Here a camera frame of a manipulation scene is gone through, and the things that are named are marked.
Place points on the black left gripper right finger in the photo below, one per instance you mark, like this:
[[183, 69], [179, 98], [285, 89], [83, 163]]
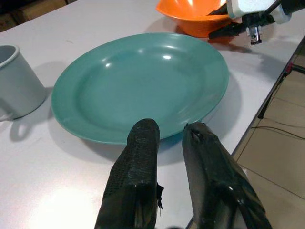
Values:
[[214, 181]]

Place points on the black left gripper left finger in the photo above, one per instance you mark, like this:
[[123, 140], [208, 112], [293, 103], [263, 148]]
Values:
[[135, 171]]

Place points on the grey mug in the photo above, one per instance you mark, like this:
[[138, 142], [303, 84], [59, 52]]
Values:
[[19, 90]]

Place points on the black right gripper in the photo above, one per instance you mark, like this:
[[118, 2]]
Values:
[[256, 21]]

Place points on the green plastic plate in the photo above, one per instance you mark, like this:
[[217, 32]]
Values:
[[133, 83]]

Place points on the orange plastic bowl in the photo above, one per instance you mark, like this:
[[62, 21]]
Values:
[[190, 23]]

